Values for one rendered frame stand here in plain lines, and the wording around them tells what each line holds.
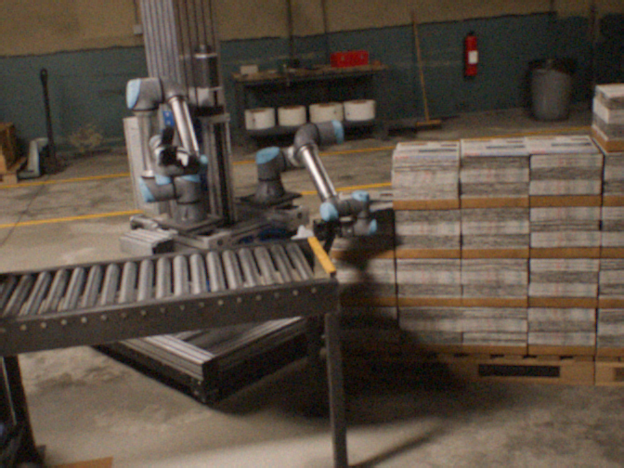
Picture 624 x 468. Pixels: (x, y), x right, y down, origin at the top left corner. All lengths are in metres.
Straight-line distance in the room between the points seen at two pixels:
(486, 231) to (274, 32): 6.82
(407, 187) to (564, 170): 0.65
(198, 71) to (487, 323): 1.74
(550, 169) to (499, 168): 0.21
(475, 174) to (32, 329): 1.87
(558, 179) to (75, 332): 2.01
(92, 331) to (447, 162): 1.61
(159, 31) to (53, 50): 6.26
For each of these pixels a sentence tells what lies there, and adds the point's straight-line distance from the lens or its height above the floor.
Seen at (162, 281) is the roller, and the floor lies 0.80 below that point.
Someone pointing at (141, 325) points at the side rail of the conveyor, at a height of 0.73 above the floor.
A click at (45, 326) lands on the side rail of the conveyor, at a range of 2.74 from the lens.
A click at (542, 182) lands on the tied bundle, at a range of 3.42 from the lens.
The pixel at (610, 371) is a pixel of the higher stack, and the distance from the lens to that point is 3.76.
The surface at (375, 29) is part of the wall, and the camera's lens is 10.19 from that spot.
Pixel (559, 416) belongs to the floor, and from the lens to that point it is 3.52.
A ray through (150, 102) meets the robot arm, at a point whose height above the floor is 1.37.
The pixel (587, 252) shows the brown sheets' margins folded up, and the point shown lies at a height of 0.63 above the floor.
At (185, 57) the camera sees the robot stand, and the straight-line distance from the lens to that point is 3.67.
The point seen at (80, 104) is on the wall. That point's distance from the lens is 9.98.
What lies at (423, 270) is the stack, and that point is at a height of 0.55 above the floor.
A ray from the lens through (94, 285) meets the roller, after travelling 2.97.
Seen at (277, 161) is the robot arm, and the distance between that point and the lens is 3.81.
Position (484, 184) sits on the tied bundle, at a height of 0.94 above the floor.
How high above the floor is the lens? 1.76
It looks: 17 degrees down
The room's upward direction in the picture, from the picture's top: 4 degrees counter-clockwise
